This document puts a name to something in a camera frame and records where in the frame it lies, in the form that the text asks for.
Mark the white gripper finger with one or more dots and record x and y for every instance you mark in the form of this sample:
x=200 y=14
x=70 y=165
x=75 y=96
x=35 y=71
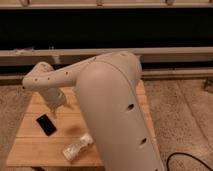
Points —
x=53 y=111
x=68 y=105

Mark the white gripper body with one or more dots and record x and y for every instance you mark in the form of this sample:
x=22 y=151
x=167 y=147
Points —
x=54 y=98

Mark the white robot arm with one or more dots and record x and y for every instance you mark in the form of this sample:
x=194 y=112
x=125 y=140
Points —
x=106 y=92

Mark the wooden table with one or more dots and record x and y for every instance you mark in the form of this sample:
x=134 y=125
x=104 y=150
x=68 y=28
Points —
x=42 y=136

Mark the clear plastic bottle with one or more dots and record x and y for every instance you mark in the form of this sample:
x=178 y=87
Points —
x=76 y=147

